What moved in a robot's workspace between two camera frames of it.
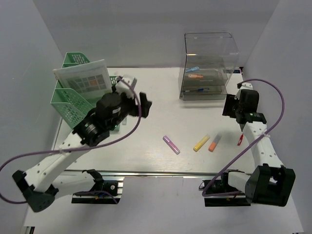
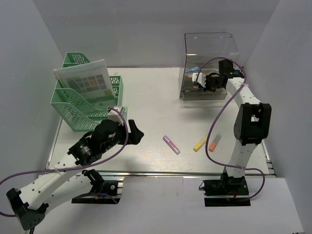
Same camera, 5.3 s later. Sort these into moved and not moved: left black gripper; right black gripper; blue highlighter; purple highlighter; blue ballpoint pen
Moved: left black gripper; right black gripper
Not moved: blue highlighter; purple highlighter; blue ballpoint pen
